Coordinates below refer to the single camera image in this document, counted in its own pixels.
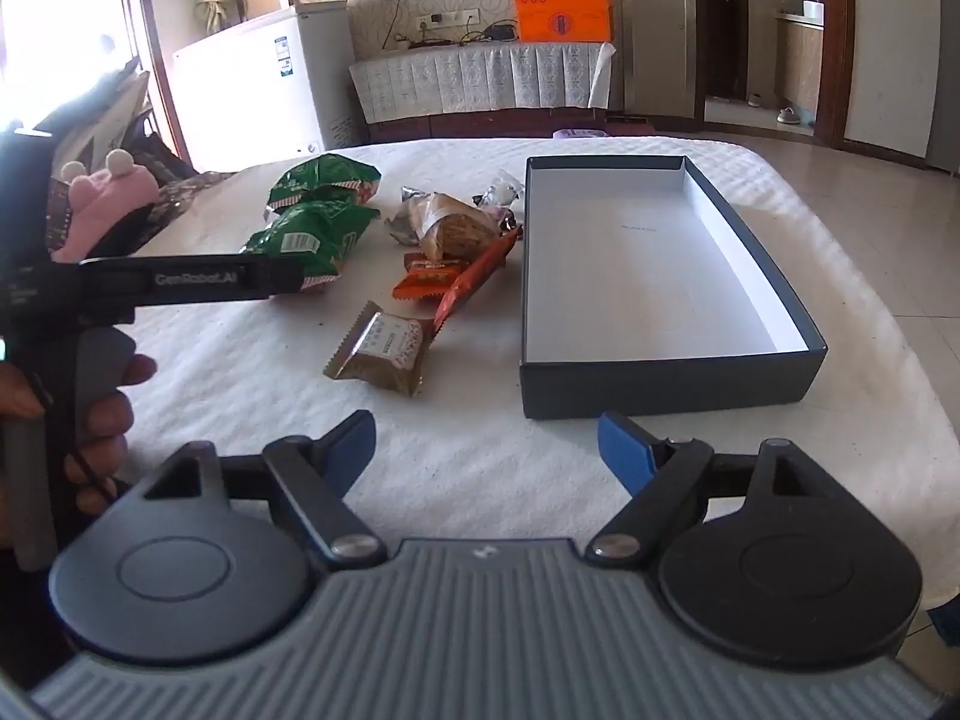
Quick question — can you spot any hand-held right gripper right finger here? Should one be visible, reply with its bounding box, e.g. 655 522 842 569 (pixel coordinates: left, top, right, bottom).
585 412 826 569

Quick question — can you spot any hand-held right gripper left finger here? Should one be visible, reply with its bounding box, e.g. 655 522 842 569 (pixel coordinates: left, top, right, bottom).
142 411 387 569

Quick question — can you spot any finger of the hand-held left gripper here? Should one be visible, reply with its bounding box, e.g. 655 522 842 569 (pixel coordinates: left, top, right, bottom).
249 259 303 301

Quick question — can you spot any green snack bag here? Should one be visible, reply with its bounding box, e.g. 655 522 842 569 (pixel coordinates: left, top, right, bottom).
240 201 381 295
268 153 384 212

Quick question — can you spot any brown square snack packet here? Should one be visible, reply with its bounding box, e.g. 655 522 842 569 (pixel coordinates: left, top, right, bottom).
323 301 437 399

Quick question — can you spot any small orange snack packet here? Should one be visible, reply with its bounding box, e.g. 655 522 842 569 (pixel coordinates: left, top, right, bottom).
393 253 472 302

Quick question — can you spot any brown pastry packet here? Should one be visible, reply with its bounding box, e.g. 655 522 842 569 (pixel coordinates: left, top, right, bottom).
385 187 518 265

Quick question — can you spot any dark blue cardboard box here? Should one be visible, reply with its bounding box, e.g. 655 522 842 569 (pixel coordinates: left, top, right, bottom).
520 154 829 421

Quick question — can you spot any long orange-red snack packet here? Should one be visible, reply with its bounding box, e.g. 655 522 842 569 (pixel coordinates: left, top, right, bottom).
433 227 524 332

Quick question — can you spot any clear candy packet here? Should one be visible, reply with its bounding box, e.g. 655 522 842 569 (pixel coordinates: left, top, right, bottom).
472 171 524 232

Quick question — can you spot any person's left hand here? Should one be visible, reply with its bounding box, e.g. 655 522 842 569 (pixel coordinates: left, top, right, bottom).
0 354 160 517

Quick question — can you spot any pink plush toy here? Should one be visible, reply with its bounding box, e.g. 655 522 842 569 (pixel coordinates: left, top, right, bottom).
48 149 160 265

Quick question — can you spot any black white plastic shell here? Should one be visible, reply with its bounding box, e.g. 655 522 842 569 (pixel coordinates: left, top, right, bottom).
0 52 152 166

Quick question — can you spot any white chest freezer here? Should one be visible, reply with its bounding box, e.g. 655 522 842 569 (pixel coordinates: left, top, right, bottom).
172 3 354 175

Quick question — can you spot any cabinet with lace cloth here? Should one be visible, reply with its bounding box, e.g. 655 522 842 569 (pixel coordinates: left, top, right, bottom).
348 40 617 141

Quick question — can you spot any orange cardboard box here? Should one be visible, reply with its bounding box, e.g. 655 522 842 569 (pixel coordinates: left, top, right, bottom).
507 0 614 44

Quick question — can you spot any wooden counter cabinet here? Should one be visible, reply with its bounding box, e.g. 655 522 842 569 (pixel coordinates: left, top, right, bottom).
772 11 827 119

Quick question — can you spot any dark wooden door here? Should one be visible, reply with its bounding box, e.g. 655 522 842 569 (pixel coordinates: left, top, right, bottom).
705 0 751 100

